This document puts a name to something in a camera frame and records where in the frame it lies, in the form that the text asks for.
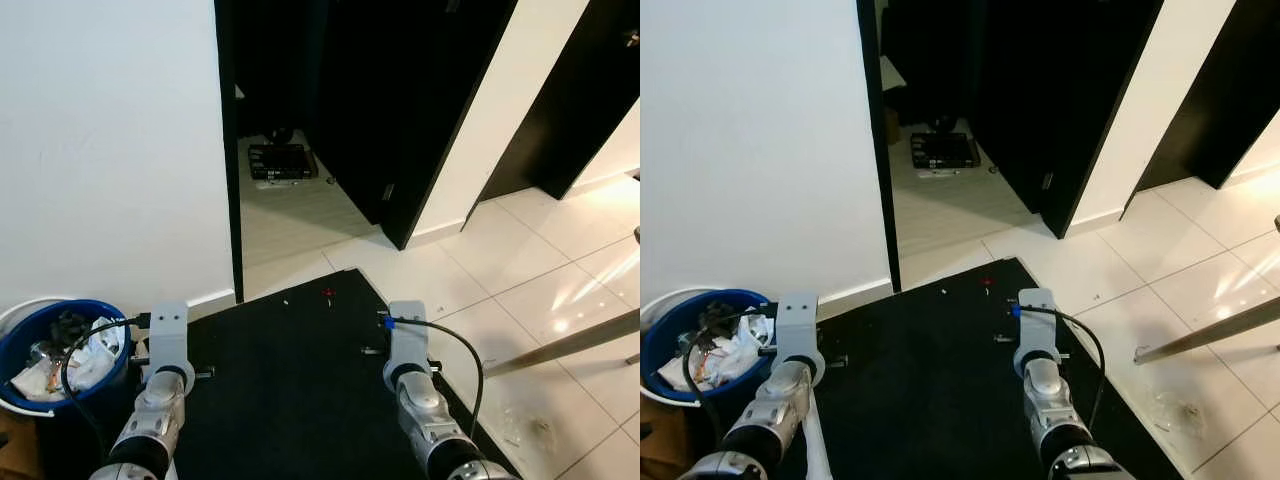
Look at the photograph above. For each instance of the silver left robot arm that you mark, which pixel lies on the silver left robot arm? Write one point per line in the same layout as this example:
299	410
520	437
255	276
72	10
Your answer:
150	410
775	402

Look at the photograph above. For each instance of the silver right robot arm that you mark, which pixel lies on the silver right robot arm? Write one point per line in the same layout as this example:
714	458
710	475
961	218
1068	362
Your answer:
420	410
1050	400

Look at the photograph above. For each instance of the blue rubbish bin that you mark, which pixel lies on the blue rubbish bin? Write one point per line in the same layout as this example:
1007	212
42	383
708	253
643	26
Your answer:
20	340
665	325

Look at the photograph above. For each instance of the black crumpled trash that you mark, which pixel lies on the black crumpled trash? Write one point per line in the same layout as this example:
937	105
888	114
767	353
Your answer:
70	325
722	315

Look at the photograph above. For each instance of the white crumpled paper trash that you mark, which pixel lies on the white crumpled paper trash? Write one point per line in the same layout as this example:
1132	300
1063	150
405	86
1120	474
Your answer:
92	362
740	352

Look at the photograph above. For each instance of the clear crumpled plastic trash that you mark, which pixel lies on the clear crumpled plastic trash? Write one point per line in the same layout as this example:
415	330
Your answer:
528	430
1178	415

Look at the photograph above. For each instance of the wooden stick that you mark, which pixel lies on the wooden stick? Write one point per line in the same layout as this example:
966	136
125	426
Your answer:
1215	330
570	345

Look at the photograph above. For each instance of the black wooden door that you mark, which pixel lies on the black wooden door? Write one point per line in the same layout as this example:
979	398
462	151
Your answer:
580	90
1225	90
1070	100
410	110

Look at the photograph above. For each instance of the plain brown cardboard box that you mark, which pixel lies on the plain brown cardboard box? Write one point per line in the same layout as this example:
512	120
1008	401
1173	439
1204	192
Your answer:
662	445
15	450

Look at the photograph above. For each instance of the black flat electronic device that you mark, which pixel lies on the black flat electronic device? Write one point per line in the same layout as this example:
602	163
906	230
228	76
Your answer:
945	152
282	162

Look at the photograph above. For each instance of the black floor mat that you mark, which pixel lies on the black floor mat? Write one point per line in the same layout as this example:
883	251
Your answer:
930	390
290	390

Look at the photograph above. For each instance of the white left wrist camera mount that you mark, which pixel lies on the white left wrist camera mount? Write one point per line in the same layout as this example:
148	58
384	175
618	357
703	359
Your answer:
168	335
798	330

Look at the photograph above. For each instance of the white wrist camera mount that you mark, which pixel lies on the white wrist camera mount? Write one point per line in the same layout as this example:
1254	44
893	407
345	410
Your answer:
408	340
798	330
1038	320
168	335

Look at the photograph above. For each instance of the black door frame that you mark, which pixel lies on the black door frame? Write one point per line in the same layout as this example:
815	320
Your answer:
875	150
228	150

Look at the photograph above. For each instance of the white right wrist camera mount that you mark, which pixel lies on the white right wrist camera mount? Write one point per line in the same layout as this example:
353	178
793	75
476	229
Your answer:
408	340
1038	320

